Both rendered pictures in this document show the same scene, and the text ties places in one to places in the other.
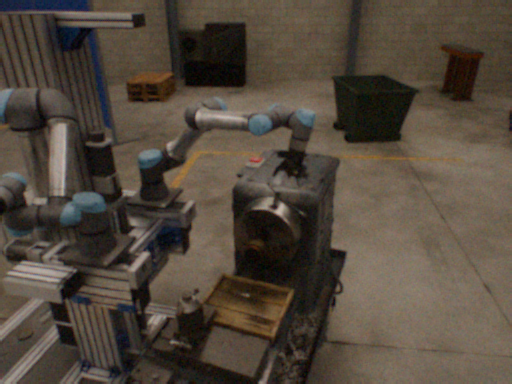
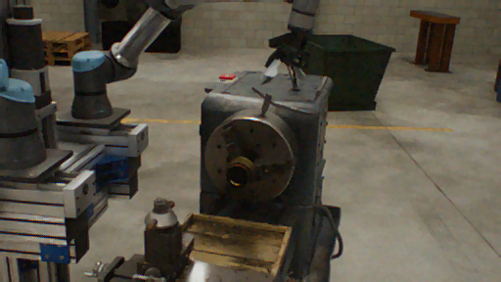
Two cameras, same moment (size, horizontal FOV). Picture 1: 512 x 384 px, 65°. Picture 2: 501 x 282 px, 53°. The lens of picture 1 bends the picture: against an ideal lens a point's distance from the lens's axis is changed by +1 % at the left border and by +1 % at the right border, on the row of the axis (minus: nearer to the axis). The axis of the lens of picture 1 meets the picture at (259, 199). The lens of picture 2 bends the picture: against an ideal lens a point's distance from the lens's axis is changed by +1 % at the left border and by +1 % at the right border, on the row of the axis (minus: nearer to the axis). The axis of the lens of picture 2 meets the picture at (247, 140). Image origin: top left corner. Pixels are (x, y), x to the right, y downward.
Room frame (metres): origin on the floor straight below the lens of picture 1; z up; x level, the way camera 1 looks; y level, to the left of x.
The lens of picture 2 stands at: (-0.03, 0.19, 1.71)
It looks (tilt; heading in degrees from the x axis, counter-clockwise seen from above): 19 degrees down; 353
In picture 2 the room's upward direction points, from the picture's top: 2 degrees clockwise
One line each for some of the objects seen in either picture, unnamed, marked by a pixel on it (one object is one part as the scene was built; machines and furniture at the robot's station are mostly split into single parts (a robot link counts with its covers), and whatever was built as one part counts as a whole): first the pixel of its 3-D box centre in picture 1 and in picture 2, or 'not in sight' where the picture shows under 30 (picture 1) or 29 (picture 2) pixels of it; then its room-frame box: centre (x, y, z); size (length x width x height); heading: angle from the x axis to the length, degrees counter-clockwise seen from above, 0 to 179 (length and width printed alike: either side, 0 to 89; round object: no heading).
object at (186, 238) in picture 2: (194, 327); (165, 259); (1.10, 0.24, 0.99); 0.20 x 0.10 x 0.05; 159
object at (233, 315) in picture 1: (244, 304); (226, 246); (1.34, 0.07, 0.89); 0.36 x 0.30 x 0.04; 69
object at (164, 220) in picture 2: (187, 302); (160, 215); (1.07, 0.25, 1.13); 0.08 x 0.08 x 0.03
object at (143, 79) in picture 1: (152, 86); (60, 47); (9.52, 2.49, 0.22); 1.25 x 0.86 x 0.44; 177
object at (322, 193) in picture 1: (287, 200); (269, 129); (1.99, -0.16, 1.06); 0.59 x 0.48 x 0.39; 159
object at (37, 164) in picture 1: (40, 163); not in sight; (1.37, 0.81, 1.54); 0.15 x 0.12 x 0.55; 97
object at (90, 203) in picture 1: (88, 211); (9, 103); (1.39, 0.68, 1.33); 0.13 x 0.12 x 0.14; 97
